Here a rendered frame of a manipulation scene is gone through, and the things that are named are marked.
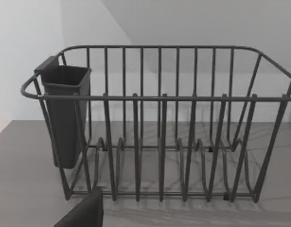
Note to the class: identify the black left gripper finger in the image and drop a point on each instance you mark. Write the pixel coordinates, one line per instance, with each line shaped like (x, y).
(86, 211)

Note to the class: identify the dark grey cutlery holder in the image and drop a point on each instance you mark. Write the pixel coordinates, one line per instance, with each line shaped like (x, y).
(64, 118)

